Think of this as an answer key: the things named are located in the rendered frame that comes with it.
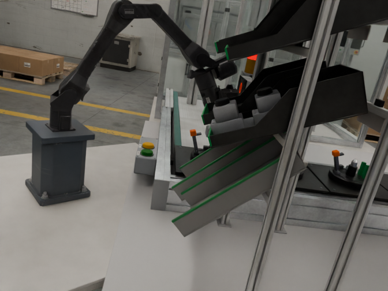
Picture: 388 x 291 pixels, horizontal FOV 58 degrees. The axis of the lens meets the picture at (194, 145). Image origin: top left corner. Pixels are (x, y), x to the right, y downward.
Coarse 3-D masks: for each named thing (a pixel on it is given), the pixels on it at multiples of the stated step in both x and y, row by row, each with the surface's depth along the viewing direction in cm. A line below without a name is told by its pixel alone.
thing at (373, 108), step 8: (376, 24) 69; (384, 24) 67; (280, 48) 72; (288, 48) 67; (296, 48) 63; (304, 48) 59; (304, 56) 59; (368, 104) 68; (376, 112) 65; (384, 112) 63; (280, 136) 65
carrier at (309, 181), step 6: (306, 162) 129; (300, 174) 116; (306, 174) 122; (312, 174) 123; (300, 180) 116; (306, 180) 117; (312, 180) 118; (318, 180) 119; (300, 186) 111; (306, 186) 112; (312, 186) 113; (318, 186) 114; (318, 192) 111; (324, 192) 111
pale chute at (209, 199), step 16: (272, 144) 76; (240, 160) 78; (256, 160) 78; (272, 160) 77; (208, 176) 81; (224, 176) 80; (240, 176) 80; (256, 176) 66; (272, 176) 65; (192, 192) 82; (208, 192) 82; (224, 192) 67; (240, 192) 67; (256, 192) 67; (192, 208) 69; (208, 208) 69; (224, 208) 69; (176, 224) 71; (192, 224) 70
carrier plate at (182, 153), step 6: (174, 150) 125; (180, 150) 124; (186, 150) 125; (192, 150) 126; (174, 156) 120; (180, 156) 118; (186, 156) 119; (174, 162) 116; (180, 162) 113; (186, 162) 114; (174, 168) 112; (180, 174) 106
